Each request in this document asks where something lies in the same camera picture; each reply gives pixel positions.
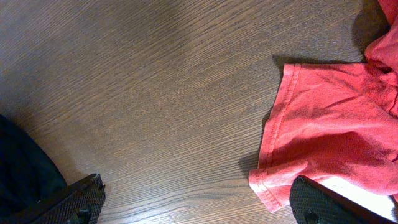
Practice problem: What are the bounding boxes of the dark green shorts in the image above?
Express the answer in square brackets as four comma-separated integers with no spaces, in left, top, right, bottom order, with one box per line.
[1,116,67,220]

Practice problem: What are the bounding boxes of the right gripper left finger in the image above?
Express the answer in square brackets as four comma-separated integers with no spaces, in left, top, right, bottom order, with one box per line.
[1,174,106,224]

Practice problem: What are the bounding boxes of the red t-shirt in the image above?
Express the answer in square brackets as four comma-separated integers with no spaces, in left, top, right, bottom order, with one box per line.
[249,0,397,212]

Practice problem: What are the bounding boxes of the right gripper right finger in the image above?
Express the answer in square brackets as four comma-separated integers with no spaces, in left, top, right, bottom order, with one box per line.
[289,175,394,224]

